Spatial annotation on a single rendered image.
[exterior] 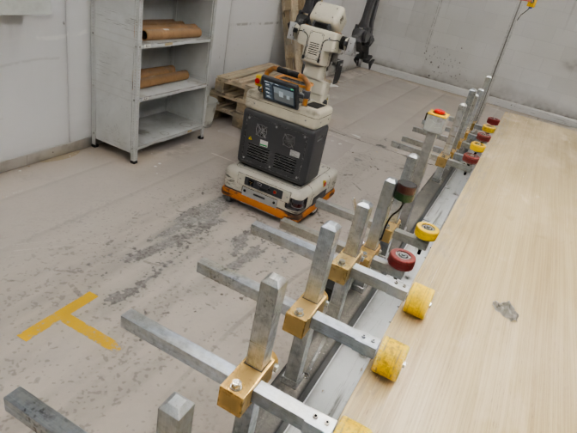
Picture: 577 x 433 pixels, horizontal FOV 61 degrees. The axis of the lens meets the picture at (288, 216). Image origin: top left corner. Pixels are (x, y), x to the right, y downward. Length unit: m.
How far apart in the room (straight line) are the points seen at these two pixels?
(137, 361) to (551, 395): 1.62
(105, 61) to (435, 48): 6.46
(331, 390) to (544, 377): 0.53
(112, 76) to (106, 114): 0.31
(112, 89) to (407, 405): 3.32
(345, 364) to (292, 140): 1.98
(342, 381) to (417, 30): 8.24
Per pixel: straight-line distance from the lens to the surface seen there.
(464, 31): 9.17
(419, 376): 1.15
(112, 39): 3.87
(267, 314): 0.86
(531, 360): 1.36
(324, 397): 1.42
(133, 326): 1.04
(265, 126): 3.29
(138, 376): 2.24
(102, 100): 4.05
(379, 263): 1.56
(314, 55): 3.43
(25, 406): 0.91
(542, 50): 9.08
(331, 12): 3.48
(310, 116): 3.12
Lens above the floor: 1.65
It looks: 28 degrees down
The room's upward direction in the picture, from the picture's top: 12 degrees clockwise
